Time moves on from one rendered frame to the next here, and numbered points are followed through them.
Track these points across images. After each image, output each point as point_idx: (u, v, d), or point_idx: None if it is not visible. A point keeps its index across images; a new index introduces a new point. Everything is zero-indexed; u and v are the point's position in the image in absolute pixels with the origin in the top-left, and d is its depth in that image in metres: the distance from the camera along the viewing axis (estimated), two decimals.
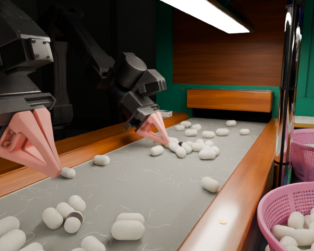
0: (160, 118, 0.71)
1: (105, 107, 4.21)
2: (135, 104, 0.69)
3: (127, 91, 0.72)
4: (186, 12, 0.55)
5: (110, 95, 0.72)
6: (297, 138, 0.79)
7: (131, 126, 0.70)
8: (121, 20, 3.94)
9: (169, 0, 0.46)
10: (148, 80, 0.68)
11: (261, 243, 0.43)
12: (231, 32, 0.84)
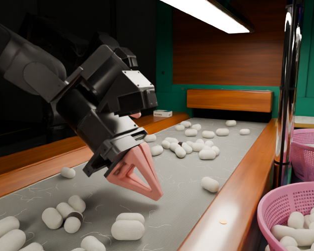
0: None
1: None
2: None
3: None
4: (186, 12, 0.55)
5: None
6: (297, 138, 0.79)
7: None
8: (121, 20, 3.94)
9: (169, 0, 0.46)
10: (119, 57, 0.73)
11: (261, 243, 0.43)
12: (231, 32, 0.84)
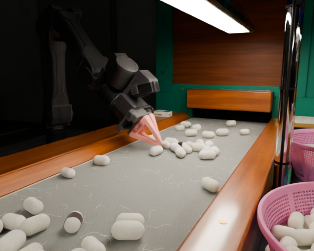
0: (153, 120, 0.70)
1: (105, 107, 4.21)
2: (127, 106, 0.67)
3: (119, 93, 0.70)
4: (186, 12, 0.55)
5: (102, 96, 0.71)
6: (297, 138, 0.79)
7: (123, 128, 0.68)
8: (121, 20, 3.94)
9: (169, 0, 0.46)
10: (140, 81, 0.66)
11: (261, 243, 0.43)
12: (231, 32, 0.84)
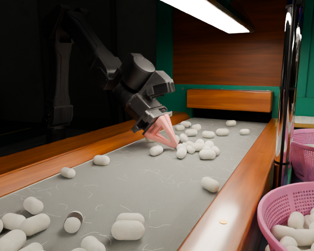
0: (169, 121, 0.69)
1: (105, 107, 4.21)
2: (143, 106, 0.67)
3: (134, 93, 0.70)
4: (186, 12, 0.55)
5: (117, 97, 0.71)
6: (297, 138, 0.79)
7: (138, 129, 0.68)
8: (121, 20, 3.94)
9: (169, 0, 0.46)
10: (156, 82, 0.66)
11: (261, 243, 0.43)
12: (231, 32, 0.84)
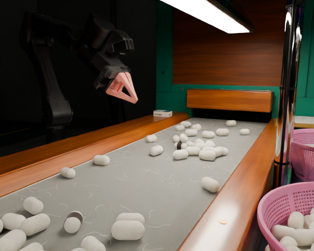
0: (129, 78, 0.74)
1: (105, 107, 4.21)
2: (103, 63, 0.72)
3: None
4: (186, 12, 0.55)
5: (81, 57, 0.76)
6: (297, 138, 0.79)
7: (100, 85, 0.73)
8: (121, 20, 3.94)
9: (169, 0, 0.46)
10: (115, 40, 0.71)
11: (261, 243, 0.43)
12: (231, 32, 0.84)
